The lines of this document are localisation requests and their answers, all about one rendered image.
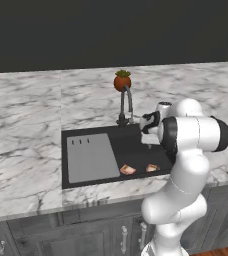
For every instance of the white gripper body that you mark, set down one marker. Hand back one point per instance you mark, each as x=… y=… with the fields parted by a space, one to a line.
x=149 y=139

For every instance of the dark grey sink tap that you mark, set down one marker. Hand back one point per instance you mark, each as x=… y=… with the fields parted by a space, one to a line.
x=129 y=96

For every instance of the grey sink drainboard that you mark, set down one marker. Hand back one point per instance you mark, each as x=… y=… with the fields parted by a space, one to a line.
x=92 y=158

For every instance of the black kitchen sink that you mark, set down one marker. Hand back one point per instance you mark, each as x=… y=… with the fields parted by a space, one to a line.
x=132 y=150

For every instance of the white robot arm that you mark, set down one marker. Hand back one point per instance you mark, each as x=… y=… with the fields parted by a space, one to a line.
x=186 y=156

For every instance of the orange potted plant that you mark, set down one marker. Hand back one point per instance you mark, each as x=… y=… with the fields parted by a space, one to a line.
x=122 y=82

